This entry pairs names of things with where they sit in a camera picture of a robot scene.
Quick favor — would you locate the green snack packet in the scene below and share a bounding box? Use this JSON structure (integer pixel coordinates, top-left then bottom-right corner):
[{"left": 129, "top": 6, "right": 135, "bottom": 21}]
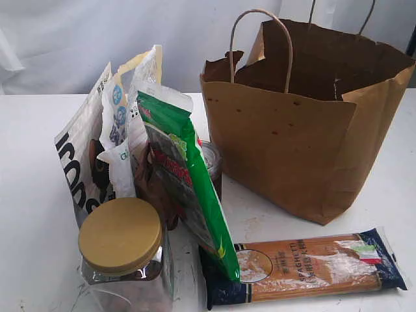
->
[{"left": 136, "top": 90, "right": 240, "bottom": 281}]

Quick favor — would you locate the brown snack pouch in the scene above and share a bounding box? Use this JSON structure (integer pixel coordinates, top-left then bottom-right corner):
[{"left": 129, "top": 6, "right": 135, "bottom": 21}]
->
[{"left": 134, "top": 143, "right": 179, "bottom": 231}]

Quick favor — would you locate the brown paper shopping bag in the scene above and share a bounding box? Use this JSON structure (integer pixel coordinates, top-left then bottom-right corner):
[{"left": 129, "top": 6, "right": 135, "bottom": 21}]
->
[{"left": 200, "top": 15, "right": 415, "bottom": 225}]

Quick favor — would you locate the white black lettered snack bag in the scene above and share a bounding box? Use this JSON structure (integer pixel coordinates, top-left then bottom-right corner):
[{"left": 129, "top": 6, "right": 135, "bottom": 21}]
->
[{"left": 54, "top": 64, "right": 114, "bottom": 226}]

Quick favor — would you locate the brown can with pull tab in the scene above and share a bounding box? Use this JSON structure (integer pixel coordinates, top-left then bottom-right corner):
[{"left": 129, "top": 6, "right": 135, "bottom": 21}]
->
[{"left": 201, "top": 141, "right": 222, "bottom": 201}]

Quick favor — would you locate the white blue printed pouch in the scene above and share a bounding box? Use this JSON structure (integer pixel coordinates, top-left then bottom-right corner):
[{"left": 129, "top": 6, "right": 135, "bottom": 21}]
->
[{"left": 97, "top": 45, "right": 163, "bottom": 199}]

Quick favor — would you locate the clear jar with gold lid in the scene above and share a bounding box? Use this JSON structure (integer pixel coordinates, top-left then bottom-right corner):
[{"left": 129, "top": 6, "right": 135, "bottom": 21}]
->
[{"left": 78, "top": 198, "right": 174, "bottom": 311}]

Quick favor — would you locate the spaghetti package blue and orange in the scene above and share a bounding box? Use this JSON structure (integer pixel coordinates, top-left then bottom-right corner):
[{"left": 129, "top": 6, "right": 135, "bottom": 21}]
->
[{"left": 199, "top": 228, "right": 408, "bottom": 309}]

